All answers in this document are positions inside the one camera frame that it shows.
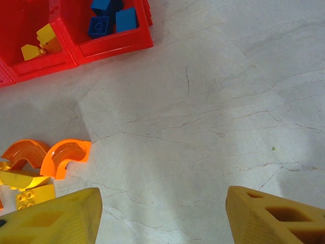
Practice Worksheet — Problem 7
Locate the yellow lego brick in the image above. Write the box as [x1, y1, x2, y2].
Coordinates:
[20, 44, 43, 61]
[15, 184, 56, 210]
[36, 23, 57, 48]

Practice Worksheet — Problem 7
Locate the blue lego brick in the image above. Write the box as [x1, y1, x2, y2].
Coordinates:
[88, 16, 110, 40]
[90, 0, 125, 18]
[115, 7, 140, 34]

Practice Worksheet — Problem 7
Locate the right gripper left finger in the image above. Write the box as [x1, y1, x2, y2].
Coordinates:
[0, 187, 104, 244]

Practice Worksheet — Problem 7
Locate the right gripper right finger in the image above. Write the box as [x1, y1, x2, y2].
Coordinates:
[225, 186, 325, 244]

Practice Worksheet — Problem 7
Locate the red plastic bin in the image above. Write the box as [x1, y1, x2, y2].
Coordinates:
[54, 0, 154, 64]
[0, 0, 80, 77]
[0, 59, 16, 88]

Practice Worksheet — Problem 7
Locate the yellow curved lego piece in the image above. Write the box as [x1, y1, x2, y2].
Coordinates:
[0, 161, 51, 192]

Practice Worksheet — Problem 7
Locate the yellow-orange lego slope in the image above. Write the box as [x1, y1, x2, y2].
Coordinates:
[39, 38, 63, 54]

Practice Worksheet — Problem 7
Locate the orange lego arch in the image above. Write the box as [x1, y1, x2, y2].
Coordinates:
[1, 139, 51, 170]
[40, 138, 92, 180]

